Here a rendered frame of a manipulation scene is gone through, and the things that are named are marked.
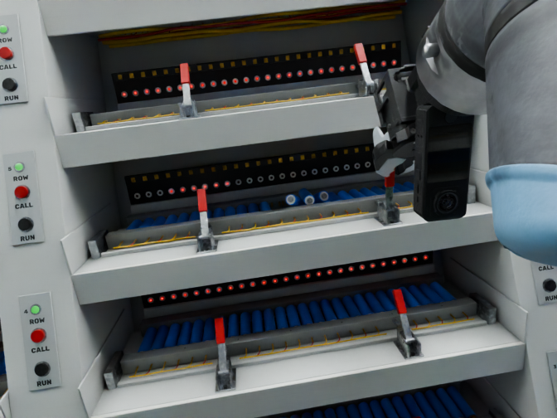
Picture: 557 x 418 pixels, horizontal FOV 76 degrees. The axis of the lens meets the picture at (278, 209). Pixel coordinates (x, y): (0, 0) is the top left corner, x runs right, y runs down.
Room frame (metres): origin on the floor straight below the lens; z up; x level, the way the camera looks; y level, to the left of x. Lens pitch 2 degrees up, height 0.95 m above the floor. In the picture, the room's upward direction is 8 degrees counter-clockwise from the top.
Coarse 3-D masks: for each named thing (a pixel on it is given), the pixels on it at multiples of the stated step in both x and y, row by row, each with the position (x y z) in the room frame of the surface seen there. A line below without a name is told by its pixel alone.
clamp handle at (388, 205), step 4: (392, 172) 0.49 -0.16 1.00; (392, 176) 0.50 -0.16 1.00; (388, 180) 0.50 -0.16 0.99; (392, 180) 0.50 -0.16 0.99; (388, 184) 0.50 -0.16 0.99; (392, 184) 0.50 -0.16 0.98; (388, 188) 0.51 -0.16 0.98; (392, 188) 0.51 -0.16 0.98; (388, 192) 0.51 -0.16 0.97; (392, 192) 0.51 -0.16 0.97; (388, 196) 0.51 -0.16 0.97; (392, 196) 0.51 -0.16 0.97; (388, 200) 0.51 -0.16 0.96; (392, 200) 0.51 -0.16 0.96; (384, 204) 0.53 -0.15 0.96; (388, 204) 0.52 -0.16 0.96; (392, 204) 0.52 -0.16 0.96; (388, 208) 0.52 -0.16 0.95; (392, 208) 0.52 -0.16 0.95
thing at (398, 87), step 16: (384, 80) 0.38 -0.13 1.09; (400, 80) 0.37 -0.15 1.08; (416, 80) 0.35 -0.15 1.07; (384, 96) 0.41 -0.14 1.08; (400, 96) 0.36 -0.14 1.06; (416, 96) 0.36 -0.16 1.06; (432, 96) 0.30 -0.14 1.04; (384, 112) 0.41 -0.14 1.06; (400, 112) 0.36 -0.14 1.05; (448, 112) 0.30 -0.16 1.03; (400, 128) 0.37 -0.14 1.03; (400, 144) 0.37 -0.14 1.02
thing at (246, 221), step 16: (400, 192) 0.58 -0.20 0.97; (288, 208) 0.57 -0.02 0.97; (304, 208) 0.56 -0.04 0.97; (320, 208) 0.56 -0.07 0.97; (336, 208) 0.56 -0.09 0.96; (352, 208) 0.57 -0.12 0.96; (368, 208) 0.57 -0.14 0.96; (400, 208) 0.56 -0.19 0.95; (176, 224) 0.56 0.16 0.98; (192, 224) 0.55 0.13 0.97; (224, 224) 0.56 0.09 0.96; (240, 224) 0.56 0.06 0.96; (256, 224) 0.56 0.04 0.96; (272, 224) 0.56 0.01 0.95; (112, 240) 0.55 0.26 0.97; (128, 240) 0.55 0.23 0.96; (144, 240) 0.55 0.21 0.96; (160, 240) 0.54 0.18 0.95; (176, 240) 0.54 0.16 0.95
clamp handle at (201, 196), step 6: (198, 192) 0.52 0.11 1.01; (204, 192) 0.52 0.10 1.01; (198, 198) 0.52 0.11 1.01; (204, 198) 0.52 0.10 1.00; (198, 204) 0.52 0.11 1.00; (204, 204) 0.52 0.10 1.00; (204, 210) 0.51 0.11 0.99; (204, 216) 0.51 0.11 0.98; (204, 222) 0.51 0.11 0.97; (204, 228) 0.51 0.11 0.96; (204, 234) 0.50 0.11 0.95
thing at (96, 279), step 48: (240, 192) 0.66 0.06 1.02; (480, 192) 0.56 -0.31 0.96; (96, 240) 0.52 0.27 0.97; (240, 240) 0.53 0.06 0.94; (288, 240) 0.51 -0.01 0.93; (336, 240) 0.50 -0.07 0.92; (384, 240) 0.51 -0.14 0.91; (432, 240) 0.52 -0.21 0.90; (480, 240) 0.53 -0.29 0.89; (96, 288) 0.49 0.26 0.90; (144, 288) 0.49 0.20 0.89
